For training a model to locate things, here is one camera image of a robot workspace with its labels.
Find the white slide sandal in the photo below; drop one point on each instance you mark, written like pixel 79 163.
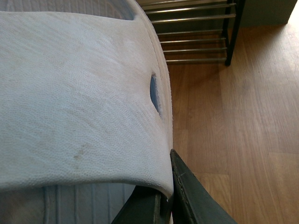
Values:
pixel 85 111

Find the black metal shoe rack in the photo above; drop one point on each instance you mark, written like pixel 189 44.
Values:
pixel 196 31

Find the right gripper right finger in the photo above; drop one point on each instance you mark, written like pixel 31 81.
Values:
pixel 192 203

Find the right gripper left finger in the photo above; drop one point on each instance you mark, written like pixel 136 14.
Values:
pixel 142 207

